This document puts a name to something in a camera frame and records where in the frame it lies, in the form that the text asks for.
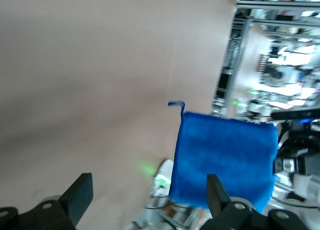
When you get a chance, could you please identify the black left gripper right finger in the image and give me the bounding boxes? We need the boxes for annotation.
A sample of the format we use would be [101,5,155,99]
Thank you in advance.
[202,173,308,230]

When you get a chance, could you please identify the brown paper table cover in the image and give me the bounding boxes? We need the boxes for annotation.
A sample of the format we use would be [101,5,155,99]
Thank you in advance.
[0,0,238,230]

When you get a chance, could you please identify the aluminium frame structure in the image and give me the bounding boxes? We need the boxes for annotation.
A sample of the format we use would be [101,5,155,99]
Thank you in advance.
[211,0,320,116]

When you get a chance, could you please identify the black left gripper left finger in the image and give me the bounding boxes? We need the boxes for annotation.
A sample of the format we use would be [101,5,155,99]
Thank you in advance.
[0,172,94,230]

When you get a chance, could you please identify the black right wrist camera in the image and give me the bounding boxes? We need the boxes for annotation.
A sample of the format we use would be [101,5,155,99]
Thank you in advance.
[270,108,320,121]

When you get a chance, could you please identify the blue microfibre towel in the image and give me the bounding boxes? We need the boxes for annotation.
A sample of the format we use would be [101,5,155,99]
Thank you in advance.
[167,101,279,213]

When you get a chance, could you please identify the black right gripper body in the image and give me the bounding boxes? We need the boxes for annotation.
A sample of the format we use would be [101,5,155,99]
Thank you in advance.
[273,119,320,203]

